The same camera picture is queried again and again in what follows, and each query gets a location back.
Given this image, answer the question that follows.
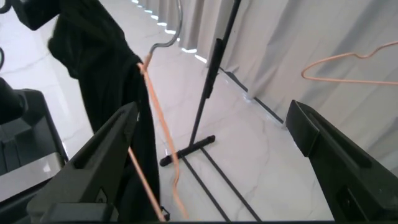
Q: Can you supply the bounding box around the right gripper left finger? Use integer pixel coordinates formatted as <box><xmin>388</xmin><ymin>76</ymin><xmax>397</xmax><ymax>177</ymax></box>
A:
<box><xmin>27</xmin><ymin>101</ymin><xmax>139</xmax><ymax>223</ymax></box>

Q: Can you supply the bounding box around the black clothes rack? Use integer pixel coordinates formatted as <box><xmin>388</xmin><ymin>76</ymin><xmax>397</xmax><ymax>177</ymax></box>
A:
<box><xmin>159</xmin><ymin>0</ymin><xmax>262</xmax><ymax>222</ymax></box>

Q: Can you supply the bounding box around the white curtain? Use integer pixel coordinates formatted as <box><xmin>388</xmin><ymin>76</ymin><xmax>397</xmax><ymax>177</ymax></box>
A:
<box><xmin>136</xmin><ymin>0</ymin><xmax>398</xmax><ymax>177</ymax></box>

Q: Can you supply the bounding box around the pink clothes hanger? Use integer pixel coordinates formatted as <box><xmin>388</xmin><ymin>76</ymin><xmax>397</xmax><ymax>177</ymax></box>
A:
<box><xmin>300</xmin><ymin>40</ymin><xmax>398</xmax><ymax>86</ymax></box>
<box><xmin>127</xmin><ymin>0</ymin><xmax>190</xmax><ymax>222</ymax></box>

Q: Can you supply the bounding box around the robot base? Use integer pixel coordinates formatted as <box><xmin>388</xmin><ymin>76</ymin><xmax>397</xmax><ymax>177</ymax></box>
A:
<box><xmin>0</xmin><ymin>77</ymin><xmax>70</xmax><ymax>224</ymax></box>

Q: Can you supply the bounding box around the black t-shirt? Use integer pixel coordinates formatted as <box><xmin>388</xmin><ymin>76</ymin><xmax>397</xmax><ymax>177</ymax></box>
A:
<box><xmin>12</xmin><ymin>0</ymin><xmax>161</xmax><ymax>222</ymax></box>

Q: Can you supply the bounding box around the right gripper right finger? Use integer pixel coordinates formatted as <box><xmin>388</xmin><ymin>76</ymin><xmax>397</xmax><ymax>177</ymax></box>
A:
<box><xmin>285</xmin><ymin>100</ymin><xmax>398</xmax><ymax>222</ymax></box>

